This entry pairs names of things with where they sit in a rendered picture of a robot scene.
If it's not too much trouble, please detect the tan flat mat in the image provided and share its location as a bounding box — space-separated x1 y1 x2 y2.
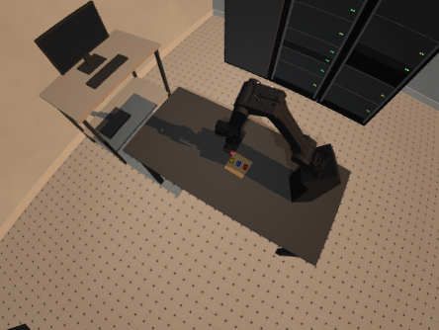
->
224 152 253 179

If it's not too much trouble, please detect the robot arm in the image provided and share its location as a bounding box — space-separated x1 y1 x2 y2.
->
215 78 330 178

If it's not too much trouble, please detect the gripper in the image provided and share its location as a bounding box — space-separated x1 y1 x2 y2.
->
222 133 244 156

